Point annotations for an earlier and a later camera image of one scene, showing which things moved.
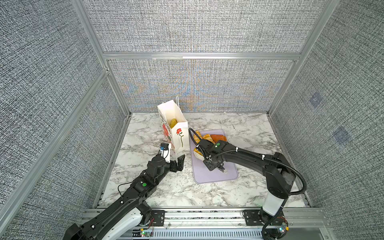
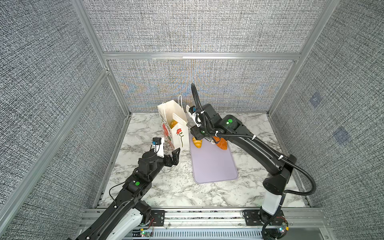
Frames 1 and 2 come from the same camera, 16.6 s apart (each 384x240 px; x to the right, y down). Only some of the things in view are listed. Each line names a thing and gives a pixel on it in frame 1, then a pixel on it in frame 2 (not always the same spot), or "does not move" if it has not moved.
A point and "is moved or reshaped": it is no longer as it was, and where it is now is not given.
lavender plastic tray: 203,173 does not move
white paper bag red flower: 174,125 does not move
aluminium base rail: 306,223 does not move
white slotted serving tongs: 199,156 to 196,118
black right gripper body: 209,164 to 202,131
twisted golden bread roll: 208,137 is moved or reshaped
